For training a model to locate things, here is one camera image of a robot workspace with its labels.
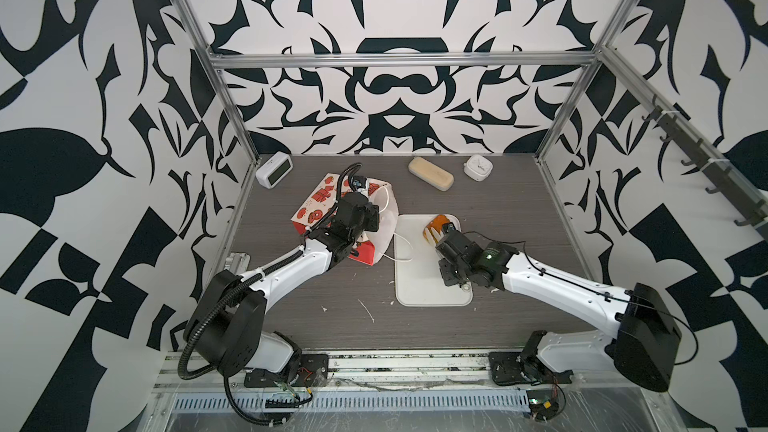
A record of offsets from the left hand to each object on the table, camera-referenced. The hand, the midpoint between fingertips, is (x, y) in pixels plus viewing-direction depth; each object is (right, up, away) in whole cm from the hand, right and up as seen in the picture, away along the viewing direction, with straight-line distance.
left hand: (372, 198), depth 85 cm
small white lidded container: (+39, +11, +29) cm, 49 cm away
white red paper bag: (0, -15, +9) cm, 17 cm away
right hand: (+21, -18, -3) cm, 28 cm away
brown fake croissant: (+18, -10, +8) cm, 22 cm away
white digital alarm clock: (-36, +9, +22) cm, 43 cm away
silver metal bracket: (-41, -20, +6) cm, 46 cm away
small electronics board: (+41, -48, -14) cm, 64 cm away
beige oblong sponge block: (+19, +9, +29) cm, 36 cm away
